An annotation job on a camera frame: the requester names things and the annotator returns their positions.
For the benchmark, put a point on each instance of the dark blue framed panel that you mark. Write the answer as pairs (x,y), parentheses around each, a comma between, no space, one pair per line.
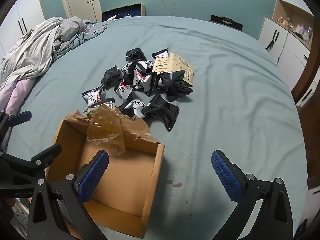
(123,11)

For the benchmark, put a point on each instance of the white wardrobe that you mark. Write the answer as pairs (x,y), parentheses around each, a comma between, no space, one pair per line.
(22,17)

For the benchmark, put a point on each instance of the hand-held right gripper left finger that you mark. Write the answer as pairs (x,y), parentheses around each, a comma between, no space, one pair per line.
(92,177)

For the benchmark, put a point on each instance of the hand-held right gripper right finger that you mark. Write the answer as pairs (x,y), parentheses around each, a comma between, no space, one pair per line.
(225,177)

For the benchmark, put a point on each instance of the brown cardboard box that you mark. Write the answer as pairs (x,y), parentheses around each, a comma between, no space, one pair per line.
(120,180)

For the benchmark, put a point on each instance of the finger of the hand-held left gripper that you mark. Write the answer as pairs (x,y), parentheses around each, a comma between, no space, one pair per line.
(21,117)
(47,153)

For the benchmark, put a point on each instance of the black gift bag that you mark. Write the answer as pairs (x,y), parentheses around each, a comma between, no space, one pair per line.
(226,22)

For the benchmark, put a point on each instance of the beige paper snack bag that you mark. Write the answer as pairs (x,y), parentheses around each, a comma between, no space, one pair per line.
(167,63)

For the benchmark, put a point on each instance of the white printed paper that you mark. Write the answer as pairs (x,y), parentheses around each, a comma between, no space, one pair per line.
(21,216)

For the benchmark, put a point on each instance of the assorted small shelf bottles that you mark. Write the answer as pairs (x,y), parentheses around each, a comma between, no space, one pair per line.
(297,28)

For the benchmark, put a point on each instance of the white room door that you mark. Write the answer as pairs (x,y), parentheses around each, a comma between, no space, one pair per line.
(80,0)

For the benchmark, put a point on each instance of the grey crumpled blanket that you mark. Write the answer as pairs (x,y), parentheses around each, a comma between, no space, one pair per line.
(50,45)

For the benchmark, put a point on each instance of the crumpled clear plastic tape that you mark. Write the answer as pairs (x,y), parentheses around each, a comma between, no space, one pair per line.
(105,127)

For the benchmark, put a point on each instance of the pile of snack packets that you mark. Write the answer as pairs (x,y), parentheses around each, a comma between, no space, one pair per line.
(140,80)

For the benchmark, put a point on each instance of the brown wooden frame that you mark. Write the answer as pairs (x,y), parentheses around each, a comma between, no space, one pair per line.
(308,75)

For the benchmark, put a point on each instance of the white cabinet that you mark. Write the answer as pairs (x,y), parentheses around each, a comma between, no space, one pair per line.
(287,55)

